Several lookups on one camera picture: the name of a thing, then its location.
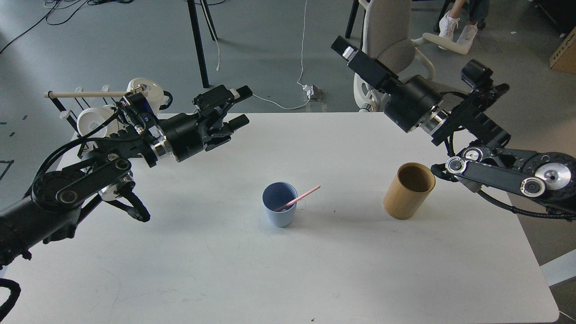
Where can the white mug on rack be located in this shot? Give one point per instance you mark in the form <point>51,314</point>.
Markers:
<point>157,98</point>

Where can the blue plastic cup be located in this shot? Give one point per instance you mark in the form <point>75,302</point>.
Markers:
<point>275,198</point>

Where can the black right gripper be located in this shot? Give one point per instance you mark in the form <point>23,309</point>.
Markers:
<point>409,102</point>

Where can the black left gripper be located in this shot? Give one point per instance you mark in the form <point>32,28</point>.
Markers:
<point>187,135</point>

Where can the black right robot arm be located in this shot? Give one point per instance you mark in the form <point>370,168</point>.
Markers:
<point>525,182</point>

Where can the pink chopstick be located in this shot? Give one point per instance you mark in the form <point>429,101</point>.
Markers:
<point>297,199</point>

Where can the bamboo cylinder holder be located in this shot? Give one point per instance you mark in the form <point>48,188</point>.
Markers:
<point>409,188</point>

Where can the grey office chair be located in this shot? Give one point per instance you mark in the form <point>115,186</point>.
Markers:
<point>386,38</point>

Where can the black table leg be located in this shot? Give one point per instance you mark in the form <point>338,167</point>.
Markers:
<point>193,16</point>

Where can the cardboard box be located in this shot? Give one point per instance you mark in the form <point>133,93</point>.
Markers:
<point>564,57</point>

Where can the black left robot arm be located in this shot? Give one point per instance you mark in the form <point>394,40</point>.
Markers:
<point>96,167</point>

